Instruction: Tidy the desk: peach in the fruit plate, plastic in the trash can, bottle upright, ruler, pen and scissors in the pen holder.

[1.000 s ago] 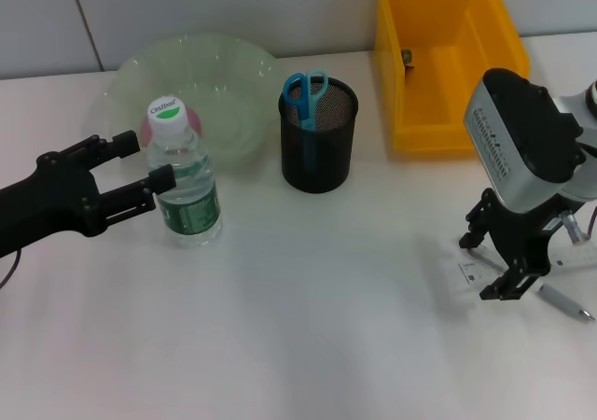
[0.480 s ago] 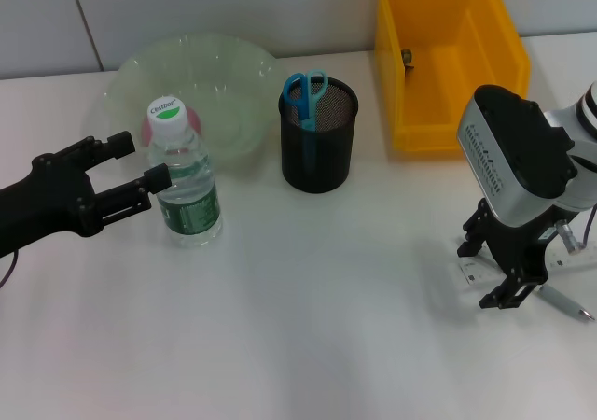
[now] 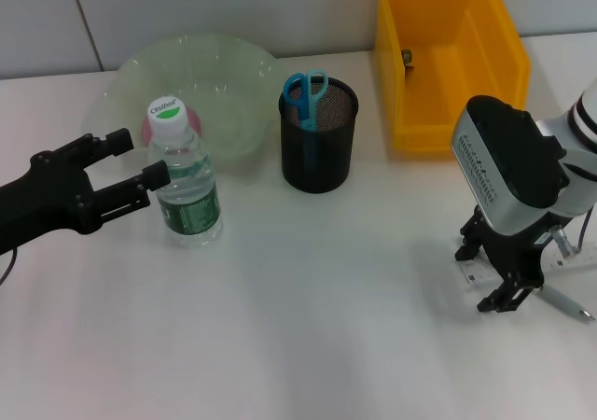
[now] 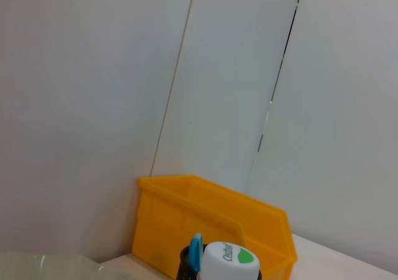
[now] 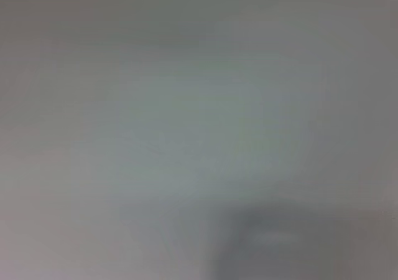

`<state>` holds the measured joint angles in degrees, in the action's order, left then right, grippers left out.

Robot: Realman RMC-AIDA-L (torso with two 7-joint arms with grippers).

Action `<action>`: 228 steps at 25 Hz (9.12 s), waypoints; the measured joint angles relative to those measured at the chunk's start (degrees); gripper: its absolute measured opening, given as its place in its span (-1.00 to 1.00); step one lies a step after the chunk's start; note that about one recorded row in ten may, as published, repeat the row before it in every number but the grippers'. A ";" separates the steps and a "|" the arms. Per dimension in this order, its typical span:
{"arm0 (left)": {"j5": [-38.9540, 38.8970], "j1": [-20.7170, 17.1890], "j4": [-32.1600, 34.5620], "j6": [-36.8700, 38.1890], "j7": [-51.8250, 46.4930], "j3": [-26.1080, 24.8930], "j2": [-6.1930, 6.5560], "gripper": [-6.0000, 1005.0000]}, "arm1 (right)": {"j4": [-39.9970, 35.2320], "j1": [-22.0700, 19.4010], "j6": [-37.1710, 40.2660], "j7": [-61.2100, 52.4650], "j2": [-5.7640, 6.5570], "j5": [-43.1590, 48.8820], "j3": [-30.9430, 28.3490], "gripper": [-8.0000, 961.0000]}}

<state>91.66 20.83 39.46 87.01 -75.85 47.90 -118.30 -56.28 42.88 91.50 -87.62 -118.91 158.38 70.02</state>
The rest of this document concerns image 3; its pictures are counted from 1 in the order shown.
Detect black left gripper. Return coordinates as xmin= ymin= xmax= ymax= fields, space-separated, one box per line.
xmin=0 ymin=128 xmax=172 ymax=256

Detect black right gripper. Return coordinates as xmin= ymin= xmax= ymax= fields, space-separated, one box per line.
xmin=454 ymin=204 xmax=554 ymax=314

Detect clear plastic ruler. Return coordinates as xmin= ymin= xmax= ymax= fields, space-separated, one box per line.
xmin=454 ymin=237 xmax=597 ymax=287

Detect clear water bottle green label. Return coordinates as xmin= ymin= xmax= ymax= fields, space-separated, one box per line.
xmin=146 ymin=93 xmax=224 ymax=248

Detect pink peach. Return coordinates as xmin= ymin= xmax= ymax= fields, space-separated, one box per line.
xmin=141 ymin=106 xmax=204 ymax=149

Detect grey white ballpoint pen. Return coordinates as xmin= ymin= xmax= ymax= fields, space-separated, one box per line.
xmin=535 ymin=283 xmax=596 ymax=322

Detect blue scissors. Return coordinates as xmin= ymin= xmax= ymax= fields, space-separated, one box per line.
xmin=283 ymin=68 xmax=330 ymax=178

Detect pale green glass fruit plate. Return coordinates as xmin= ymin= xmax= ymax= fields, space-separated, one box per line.
xmin=83 ymin=32 xmax=286 ymax=174

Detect black mesh pen cup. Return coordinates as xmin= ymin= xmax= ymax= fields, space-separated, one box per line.
xmin=278 ymin=77 xmax=359 ymax=195

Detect yellow plastic bin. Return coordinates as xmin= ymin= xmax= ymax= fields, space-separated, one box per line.
xmin=374 ymin=0 xmax=533 ymax=160

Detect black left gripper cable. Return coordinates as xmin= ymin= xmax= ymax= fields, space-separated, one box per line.
xmin=0 ymin=246 xmax=20 ymax=287

